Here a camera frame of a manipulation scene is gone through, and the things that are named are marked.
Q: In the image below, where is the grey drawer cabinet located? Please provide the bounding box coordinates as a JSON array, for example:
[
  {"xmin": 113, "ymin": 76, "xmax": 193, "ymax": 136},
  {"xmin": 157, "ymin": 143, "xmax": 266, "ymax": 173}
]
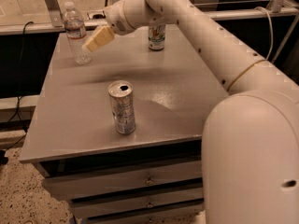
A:
[{"xmin": 21, "ymin": 26, "xmax": 226, "ymax": 224}]

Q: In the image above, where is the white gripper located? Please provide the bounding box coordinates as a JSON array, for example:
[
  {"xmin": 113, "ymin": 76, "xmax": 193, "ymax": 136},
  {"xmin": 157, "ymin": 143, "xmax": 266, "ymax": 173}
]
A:
[{"xmin": 82, "ymin": 0, "xmax": 136, "ymax": 52}]

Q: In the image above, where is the white cable on right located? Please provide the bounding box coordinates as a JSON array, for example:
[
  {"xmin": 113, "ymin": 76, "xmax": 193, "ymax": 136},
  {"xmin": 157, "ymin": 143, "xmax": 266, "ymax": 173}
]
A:
[{"xmin": 253, "ymin": 6, "xmax": 275, "ymax": 63}]

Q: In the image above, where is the black cable on left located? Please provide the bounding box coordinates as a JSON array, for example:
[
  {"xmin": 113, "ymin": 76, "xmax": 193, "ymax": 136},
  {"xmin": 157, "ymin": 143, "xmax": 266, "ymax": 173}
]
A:
[{"xmin": 0, "ymin": 21, "xmax": 36, "ymax": 151}]

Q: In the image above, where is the silver energy drink can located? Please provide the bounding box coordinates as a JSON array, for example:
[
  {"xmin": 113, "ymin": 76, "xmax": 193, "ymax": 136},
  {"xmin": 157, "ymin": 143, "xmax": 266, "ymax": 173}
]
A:
[{"xmin": 108, "ymin": 80, "xmax": 135, "ymax": 135}]

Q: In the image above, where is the white green 7up can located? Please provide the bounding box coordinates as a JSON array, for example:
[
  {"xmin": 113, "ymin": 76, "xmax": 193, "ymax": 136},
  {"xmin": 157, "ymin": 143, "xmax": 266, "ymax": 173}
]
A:
[{"xmin": 149, "ymin": 24, "xmax": 165, "ymax": 50}]

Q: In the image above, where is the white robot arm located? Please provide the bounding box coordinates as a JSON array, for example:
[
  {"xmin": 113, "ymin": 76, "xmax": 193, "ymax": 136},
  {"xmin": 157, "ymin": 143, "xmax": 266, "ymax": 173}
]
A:
[{"xmin": 102, "ymin": 0, "xmax": 299, "ymax": 224}]

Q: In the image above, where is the clear plastic water bottle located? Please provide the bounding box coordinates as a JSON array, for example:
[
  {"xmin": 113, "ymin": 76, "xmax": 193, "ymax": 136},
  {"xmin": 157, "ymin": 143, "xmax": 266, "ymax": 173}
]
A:
[{"xmin": 63, "ymin": 2, "xmax": 92, "ymax": 64}]

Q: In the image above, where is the metal frame rail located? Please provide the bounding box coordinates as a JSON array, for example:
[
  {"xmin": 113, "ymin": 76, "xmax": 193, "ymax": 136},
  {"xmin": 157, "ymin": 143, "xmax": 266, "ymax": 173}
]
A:
[{"xmin": 0, "ymin": 0, "xmax": 299, "ymax": 35}]

